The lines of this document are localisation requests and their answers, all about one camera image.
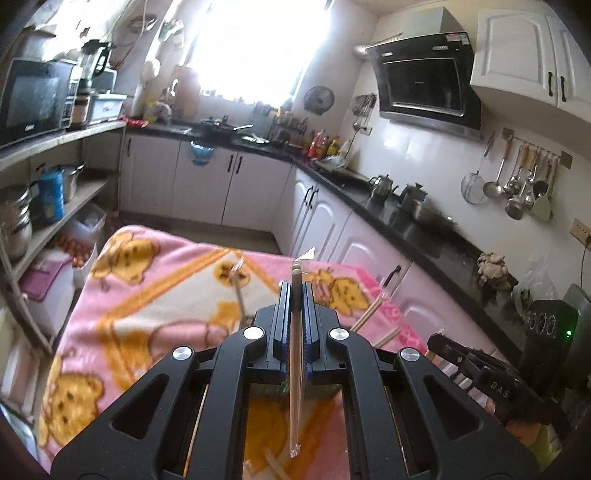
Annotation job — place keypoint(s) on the group of condiment bottles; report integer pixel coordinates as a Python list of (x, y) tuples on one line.
[(328, 146)]

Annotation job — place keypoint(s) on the pink printed blanket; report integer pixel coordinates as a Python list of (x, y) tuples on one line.
[(152, 295)]

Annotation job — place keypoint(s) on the kitchen window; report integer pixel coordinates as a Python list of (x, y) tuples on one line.
[(254, 50)]

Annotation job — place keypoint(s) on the black kitchen countertop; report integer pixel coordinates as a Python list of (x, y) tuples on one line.
[(429, 244)]

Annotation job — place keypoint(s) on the wooden cutting board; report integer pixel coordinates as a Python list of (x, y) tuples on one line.
[(187, 92)]

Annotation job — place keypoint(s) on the blue canister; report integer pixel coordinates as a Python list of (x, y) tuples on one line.
[(51, 198)]

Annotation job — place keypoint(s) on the black blender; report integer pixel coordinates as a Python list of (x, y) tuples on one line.
[(92, 62)]

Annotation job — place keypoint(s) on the steel kettle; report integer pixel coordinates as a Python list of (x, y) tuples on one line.
[(382, 187)]

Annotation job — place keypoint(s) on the box of eggs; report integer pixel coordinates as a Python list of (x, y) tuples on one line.
[(74, 251)]

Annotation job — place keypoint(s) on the black box with green light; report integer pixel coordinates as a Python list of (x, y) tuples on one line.
[(549, 341)]

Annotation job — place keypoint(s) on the single chopstick pair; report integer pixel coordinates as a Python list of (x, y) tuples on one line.
[(294, 295)]

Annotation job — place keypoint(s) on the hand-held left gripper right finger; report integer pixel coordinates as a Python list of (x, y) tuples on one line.
[(310, 332)]

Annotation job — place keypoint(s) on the white lower cabinets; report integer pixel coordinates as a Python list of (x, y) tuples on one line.
[(258, 184)]

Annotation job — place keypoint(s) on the knobby brown root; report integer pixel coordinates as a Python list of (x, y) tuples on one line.
[(493, 272)]

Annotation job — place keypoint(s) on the black microwave oven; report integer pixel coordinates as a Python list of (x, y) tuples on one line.
[(32, 101)]

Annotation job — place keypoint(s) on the small hanging utensil set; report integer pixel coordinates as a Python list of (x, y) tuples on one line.
[(364, 110)]

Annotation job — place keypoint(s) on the black frying pan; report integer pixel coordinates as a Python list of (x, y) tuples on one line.
[(221, 125)]

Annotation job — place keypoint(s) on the blue plastic bag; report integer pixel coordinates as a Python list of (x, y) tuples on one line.
[(202, 153)]

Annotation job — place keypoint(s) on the stacked steel pots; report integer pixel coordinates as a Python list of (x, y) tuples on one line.
[(16, 221)]

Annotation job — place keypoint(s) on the bunch of chopsticks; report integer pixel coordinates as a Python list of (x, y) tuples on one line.
[(369, 314)]

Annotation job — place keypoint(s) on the black-lidded pot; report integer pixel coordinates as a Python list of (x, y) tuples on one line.
[(413, 194)]

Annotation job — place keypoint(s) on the black range hood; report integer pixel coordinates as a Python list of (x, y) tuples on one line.
[(415, 83)]

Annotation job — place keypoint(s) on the white upper cabinet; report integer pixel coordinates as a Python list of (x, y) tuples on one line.
[(521, 50)]

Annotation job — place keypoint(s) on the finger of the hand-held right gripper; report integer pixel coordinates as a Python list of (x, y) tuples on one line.
[(445, 347)]

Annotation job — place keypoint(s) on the small steel pot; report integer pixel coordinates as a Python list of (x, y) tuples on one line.
[(71, 182)]

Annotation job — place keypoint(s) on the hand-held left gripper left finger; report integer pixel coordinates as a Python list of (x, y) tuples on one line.
[(282, 323)]

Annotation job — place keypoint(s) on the grey plastic container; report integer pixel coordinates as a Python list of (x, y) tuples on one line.
[(108, 108)]

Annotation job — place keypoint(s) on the black spice rack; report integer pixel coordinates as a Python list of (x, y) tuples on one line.
[(288, 129)]

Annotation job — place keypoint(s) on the row of hanging utensils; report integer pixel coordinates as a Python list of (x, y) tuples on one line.
[(526, 184)]

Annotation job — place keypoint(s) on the person's right hand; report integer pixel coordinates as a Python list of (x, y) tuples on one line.
[(524, 434)]

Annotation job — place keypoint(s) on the clear plastic bag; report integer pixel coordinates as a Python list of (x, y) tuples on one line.
[(535, 288)]

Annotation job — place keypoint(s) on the wide steel pot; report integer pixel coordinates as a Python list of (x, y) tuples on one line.
[(434, 213)]

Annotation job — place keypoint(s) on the wall outlet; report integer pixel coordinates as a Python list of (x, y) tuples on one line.
[(581, 233)]

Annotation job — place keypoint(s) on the small round wall fan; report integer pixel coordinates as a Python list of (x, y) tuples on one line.
[(318, 100)]

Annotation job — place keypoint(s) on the metal shelf rack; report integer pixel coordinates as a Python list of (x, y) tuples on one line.
[(69, 203)]

